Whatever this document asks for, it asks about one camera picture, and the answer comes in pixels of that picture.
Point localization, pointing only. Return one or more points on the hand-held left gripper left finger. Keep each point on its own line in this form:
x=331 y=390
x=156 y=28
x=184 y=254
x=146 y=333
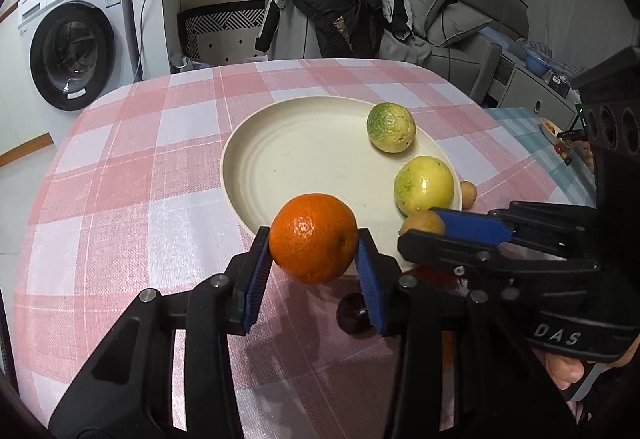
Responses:
x=255 y=289

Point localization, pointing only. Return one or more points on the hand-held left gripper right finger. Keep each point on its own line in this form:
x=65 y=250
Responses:
x=370 y=291

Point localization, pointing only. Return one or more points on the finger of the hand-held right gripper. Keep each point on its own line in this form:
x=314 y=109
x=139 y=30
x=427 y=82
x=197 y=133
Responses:
x=450 y=251
x=475 y=226

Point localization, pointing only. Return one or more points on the dark red cherry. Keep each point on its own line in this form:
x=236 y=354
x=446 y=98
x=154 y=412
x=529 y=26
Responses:
x=350 y=315

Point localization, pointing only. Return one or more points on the brown longan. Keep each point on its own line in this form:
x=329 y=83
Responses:
x=468 y=195
x=422 y=222

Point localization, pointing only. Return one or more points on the large orange tangerine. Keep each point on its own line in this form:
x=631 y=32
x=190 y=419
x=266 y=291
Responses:
x=313 y=238

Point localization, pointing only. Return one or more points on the cream round plate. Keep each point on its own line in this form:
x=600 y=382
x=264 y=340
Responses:
x=300 y=159

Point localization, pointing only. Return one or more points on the person's right hand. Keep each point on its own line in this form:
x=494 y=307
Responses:
x=564 y=369

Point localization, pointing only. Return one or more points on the yellow passion fruit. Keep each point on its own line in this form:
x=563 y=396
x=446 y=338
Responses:
x=425 y=184

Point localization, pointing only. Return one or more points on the teal checked tablecloth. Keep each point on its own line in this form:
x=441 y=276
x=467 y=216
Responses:
x=540 y=154

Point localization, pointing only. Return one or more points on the small dish of fruit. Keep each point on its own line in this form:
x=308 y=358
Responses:
x=550 y=128

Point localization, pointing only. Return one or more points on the green speckled passion fruit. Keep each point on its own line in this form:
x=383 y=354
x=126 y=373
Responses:
x=391 y=126

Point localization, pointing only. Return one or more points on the low grey cabinet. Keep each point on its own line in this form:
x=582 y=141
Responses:
x=530 y=86

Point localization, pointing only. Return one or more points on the blue bowl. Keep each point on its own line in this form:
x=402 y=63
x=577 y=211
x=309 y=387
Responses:
x=537 y=61

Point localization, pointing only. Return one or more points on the grey sofa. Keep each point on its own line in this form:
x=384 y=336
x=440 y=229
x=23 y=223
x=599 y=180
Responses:
x=450 y=54

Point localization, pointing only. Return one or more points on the small grey pillow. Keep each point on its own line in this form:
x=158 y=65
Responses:
x=460 y=25

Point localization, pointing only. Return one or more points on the black jacket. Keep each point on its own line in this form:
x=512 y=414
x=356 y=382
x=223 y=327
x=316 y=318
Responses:
x=340 y=14

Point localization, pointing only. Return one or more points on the black white patterned basket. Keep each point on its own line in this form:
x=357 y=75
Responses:
x=220 y=31

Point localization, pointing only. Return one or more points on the white washing machine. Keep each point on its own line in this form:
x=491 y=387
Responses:
x=75 y=44

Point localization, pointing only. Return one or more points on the white kitchen cabinet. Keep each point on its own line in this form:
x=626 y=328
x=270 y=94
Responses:
x=20 y=84

